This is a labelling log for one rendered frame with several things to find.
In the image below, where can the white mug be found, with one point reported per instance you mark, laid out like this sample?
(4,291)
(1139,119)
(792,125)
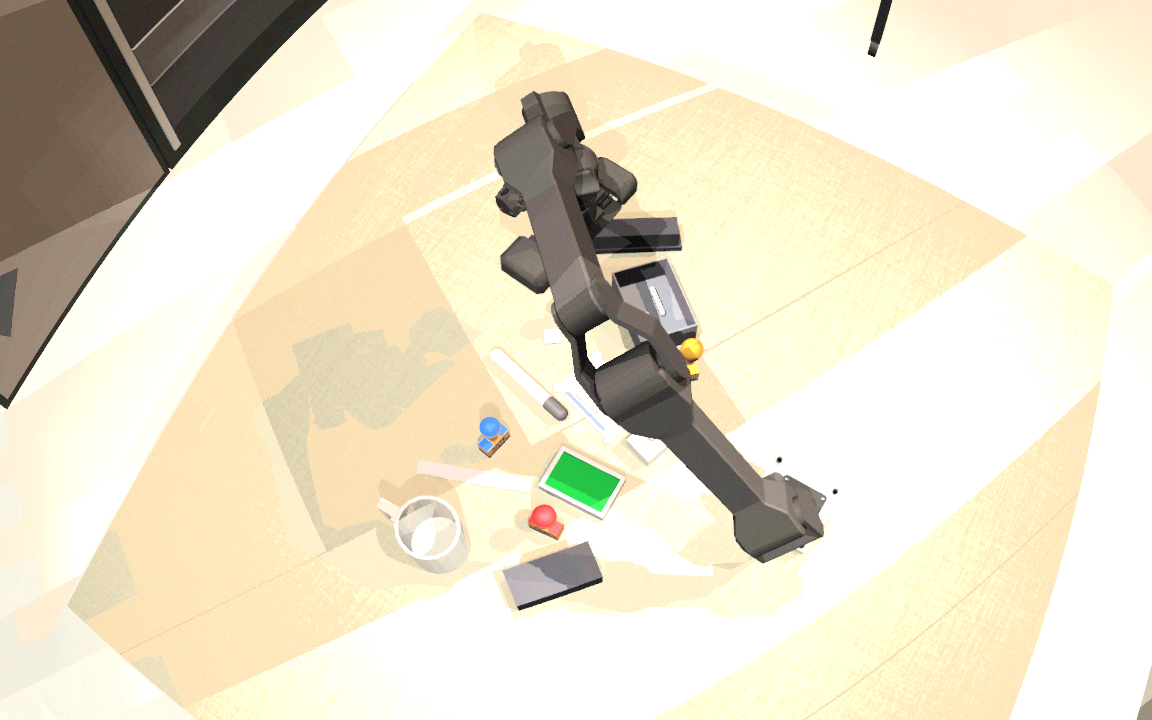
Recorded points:
(430,531)

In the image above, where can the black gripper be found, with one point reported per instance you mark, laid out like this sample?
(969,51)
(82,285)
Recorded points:
(521,259)

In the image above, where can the yellow rubber stamp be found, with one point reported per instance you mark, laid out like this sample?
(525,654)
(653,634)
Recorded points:
(692,350)

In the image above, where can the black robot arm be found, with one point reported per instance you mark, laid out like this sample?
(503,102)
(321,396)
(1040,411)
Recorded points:
(646,390)

